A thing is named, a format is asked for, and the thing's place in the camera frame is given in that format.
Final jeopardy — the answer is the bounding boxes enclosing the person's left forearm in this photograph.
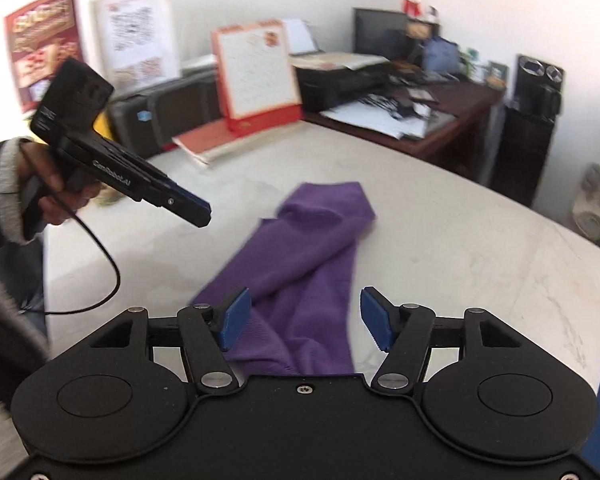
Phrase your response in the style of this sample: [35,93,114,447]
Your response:
[0,137,37,261]

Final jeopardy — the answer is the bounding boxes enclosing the person's left hand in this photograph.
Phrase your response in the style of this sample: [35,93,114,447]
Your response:
[19,139,105,227]

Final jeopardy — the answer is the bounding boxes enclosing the person's dark jacket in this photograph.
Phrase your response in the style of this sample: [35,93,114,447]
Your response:
[0,240,52,461]

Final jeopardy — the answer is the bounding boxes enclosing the black inkjet printer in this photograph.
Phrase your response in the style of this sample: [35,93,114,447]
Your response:
[280,19,396,113]

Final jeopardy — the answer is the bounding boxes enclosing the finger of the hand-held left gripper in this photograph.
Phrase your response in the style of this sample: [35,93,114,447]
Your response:
[147,178,212,229]

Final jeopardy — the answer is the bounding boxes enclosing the left hand-held gripper cable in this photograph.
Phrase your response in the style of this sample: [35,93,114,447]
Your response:
[17,187,122,316]

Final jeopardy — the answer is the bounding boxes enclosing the purple towel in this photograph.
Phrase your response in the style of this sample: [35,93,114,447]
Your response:
[192,181,378,377]

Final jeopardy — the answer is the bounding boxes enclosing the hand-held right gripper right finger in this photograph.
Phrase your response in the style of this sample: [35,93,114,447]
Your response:
[359,286,526,394]

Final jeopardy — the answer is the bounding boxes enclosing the white paper sheets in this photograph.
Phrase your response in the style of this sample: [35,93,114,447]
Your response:
[325,95,426,140]

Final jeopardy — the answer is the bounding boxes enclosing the dark wooden desk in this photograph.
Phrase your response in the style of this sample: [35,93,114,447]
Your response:
[305,80,508,181]

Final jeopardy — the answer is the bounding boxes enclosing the black computer monitor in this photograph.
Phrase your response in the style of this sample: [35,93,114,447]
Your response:
[352,7,421,61]

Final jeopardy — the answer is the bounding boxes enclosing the red wall poster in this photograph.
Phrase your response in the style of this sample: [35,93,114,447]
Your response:
[3,0,86,115]

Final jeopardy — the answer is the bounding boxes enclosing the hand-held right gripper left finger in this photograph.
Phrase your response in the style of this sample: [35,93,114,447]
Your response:
[87,286,253,394]

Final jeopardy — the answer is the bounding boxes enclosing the black case on table edge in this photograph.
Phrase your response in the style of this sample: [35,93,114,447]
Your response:
[107,67,226,158]

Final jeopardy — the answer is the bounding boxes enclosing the black power adapter with cables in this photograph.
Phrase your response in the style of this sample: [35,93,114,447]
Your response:
[360,91,418,118]

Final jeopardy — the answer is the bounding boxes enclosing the black water dispenser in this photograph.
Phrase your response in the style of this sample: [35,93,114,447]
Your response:
[490,54,566,208]

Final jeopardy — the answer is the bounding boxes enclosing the red desk calendar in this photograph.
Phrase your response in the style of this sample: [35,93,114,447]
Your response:
[211,17,303,137]

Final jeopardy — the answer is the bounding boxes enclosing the red book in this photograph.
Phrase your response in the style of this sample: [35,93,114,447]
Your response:
[172,120,261,167]

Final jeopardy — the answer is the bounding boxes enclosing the white code notice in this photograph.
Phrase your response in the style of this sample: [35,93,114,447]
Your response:
[91,0,181,92]

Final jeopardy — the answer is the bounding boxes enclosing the green box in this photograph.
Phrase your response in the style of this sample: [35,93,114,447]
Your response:
[486,60,510,85]

